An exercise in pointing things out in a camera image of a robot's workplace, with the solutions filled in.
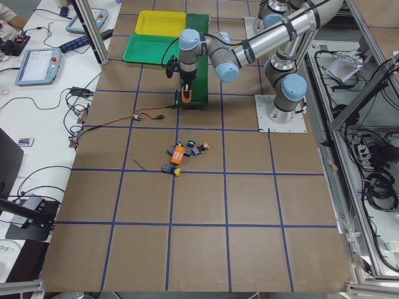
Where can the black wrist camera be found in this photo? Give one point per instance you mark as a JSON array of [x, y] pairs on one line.
[[171, 66]]

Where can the orange cylinder with label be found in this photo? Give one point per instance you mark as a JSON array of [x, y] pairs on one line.
[[177, 155]]

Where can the crumpled white paper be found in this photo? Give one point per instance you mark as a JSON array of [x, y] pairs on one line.
[[345, 65]]

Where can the green conveyor belt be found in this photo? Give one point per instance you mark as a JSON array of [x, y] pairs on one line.
[[199, 91]]

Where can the plain orange cylinder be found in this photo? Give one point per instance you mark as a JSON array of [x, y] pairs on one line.
[[186, 95]]

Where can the yellow tray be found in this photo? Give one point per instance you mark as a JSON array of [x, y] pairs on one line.
[[160, 23]]

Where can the yellow push button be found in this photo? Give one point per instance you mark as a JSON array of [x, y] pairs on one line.
[[197, 150], [172, 170]]

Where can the near blue teach pendant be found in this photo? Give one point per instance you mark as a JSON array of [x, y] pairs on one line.
[[39, 67]]

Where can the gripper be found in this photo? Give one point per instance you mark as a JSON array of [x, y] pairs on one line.
[[187, 76]]

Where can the aluminium frame post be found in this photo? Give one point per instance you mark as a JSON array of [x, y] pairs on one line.
[[84, 13]]

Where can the green tray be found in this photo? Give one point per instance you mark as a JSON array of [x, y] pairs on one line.
[[145, 49]]

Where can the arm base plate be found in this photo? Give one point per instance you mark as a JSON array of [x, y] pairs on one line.
[[253, 26], [272, 120]]

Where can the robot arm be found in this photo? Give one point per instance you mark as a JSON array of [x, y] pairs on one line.
[[290, 37], [272, 11]]

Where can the black camera stand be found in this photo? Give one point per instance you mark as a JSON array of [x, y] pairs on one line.
[[33, 216]]

